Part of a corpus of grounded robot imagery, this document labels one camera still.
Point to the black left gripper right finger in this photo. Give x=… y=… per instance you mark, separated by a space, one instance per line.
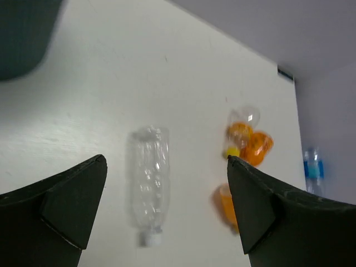
x=282 y=225

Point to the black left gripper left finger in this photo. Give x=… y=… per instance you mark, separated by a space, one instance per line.
x=49 y=222

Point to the orange label plastic bottle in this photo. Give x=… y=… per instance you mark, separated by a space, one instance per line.
x=257 y=148

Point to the clear bottle yellow cap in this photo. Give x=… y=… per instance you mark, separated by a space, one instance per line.
x=241 y=124

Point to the clear crushed plastic bottle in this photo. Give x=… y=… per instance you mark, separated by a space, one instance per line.
x=148 y=183

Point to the dark teal bin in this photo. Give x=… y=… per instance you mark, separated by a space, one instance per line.
x=26 y=31

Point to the blue label water bottle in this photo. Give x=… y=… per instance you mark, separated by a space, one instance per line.
x=314 y=172

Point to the blue table sticker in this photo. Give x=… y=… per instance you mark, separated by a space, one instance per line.
x=285 y=74

